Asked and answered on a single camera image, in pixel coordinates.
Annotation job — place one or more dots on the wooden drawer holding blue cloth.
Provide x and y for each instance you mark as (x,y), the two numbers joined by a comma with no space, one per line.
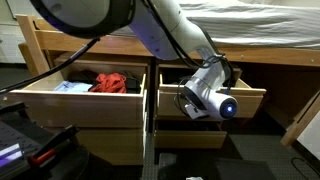
(246,100)

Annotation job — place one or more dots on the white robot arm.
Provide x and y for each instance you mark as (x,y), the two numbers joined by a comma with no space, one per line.
(160,30)

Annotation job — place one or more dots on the red crumpled cloth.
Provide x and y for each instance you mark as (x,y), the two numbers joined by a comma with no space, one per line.
(110,83)

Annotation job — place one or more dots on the plain wooden drawer front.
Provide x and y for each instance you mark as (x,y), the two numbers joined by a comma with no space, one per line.
(113,146)

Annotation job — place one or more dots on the wooden drawer holding red cloth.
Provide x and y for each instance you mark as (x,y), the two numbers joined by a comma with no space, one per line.
(83,110)

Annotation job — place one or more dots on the light blue folded cloth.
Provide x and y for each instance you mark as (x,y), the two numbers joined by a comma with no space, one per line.
(73,87)

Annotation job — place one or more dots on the small white item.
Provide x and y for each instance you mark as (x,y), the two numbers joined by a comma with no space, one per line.
(194,178)

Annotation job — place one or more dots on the orange black bar clamp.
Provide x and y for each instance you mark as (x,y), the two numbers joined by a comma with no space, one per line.
(41,157)

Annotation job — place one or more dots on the wooden desk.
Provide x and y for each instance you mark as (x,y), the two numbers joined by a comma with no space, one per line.
(300,120)

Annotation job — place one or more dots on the white panelled cabinet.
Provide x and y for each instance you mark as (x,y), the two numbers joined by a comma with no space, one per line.
(11,43)

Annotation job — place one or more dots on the aluminium extrusion bar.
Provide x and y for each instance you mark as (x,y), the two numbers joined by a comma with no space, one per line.
(11,154)

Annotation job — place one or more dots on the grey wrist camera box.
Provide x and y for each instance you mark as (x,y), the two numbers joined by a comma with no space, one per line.
(195,111)

